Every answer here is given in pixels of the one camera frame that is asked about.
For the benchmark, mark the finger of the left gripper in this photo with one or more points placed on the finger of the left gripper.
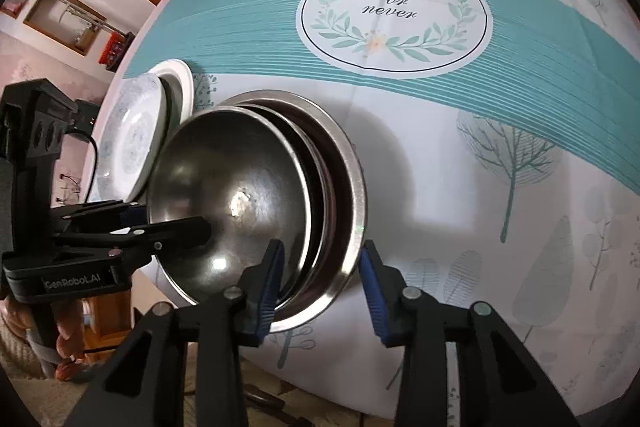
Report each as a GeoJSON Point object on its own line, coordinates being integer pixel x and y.
{"type": "Point", "coordinates": [106, 216]}
{"type": "Point", "coordinates": [139, 244]}

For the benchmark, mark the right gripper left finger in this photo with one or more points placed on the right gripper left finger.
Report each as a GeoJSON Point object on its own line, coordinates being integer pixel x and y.
{"type": "Point", "coordinates": [143, 383]}

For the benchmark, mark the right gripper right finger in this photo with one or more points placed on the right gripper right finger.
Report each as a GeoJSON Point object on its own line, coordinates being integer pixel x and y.
{"type": "Point", "coordinates": [500, 382]}

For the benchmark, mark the white floral ceramic plate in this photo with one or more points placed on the white floral ceramic plate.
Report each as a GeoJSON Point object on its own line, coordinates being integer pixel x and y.
{"type": "Point", "coordinates": [131, 135]}

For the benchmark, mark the small steel bowl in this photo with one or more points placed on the small steel bowl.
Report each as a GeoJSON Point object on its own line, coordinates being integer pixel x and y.
{"type": "Point", "coordinates": [234, 168]}

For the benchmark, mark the white paper plate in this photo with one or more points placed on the white paper plate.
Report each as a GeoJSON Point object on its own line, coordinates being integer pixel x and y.
{"type": "Point", "coordinates": [177, 79]}

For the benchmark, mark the pink steel-lined bowl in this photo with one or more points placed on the pink steel-lined bowl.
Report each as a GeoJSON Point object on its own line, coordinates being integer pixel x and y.
{"type": "Point", "coordinates": [322, 201]}

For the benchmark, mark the large steel bowl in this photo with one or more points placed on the large steel bowl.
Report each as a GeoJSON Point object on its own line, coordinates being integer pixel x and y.
{"type": "Point", "coordinates": [345, 173]}

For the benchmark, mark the person's hand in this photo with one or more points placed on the person's hand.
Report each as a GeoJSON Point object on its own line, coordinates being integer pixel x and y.
{"type": "Point", "coordinates": [30, 351]}

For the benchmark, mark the wooden side table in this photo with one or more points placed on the wooden side table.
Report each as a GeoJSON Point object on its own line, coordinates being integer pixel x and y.
{"type": "Point", "coordinates": [108, 321]}

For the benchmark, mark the tree-print tablecloth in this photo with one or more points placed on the tree-print tablecloth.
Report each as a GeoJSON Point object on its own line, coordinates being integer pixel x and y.
{"type": "Point", "coordinates": [499, 140]}

